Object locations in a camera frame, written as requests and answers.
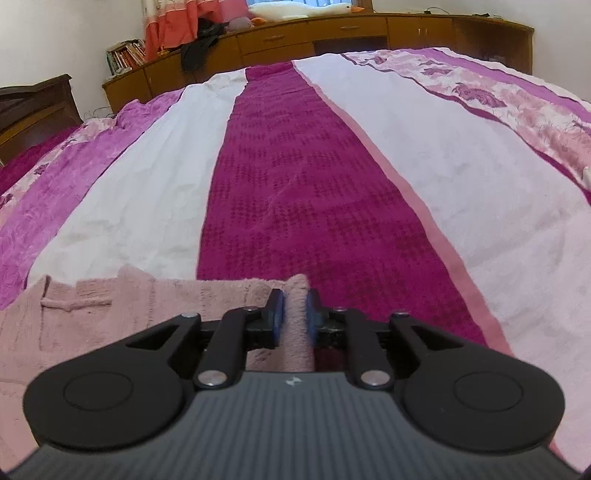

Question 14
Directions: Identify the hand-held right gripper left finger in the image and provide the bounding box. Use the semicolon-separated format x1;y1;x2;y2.
124;288;285;391

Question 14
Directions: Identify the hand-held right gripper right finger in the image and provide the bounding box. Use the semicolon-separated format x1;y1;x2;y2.
305;288;467;391

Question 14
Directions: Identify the pink knitted sweater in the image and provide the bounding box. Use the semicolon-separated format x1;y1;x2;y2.
0;265;320;464

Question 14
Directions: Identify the magenta and white striped blanket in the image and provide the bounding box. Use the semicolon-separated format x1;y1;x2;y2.
0;46;591;464

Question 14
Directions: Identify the long wooden cabinet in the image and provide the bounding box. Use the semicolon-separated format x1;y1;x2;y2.
102;13;536;114

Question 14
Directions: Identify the black garment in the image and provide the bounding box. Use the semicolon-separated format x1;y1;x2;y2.
179;23;228;73

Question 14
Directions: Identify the row of books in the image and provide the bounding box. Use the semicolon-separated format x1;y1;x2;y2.
106;39;148;75

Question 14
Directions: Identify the white goose plush toy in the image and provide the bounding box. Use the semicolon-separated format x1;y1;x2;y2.
249;1;365;22

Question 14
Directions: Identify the cream and orange curtain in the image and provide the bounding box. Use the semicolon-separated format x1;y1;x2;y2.
141;0;252;52

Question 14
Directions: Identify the window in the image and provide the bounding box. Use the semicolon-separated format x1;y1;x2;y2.
247;0;376;11

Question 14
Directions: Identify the dark wooden headboard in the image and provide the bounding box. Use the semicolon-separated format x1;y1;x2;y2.
0;74;85;163

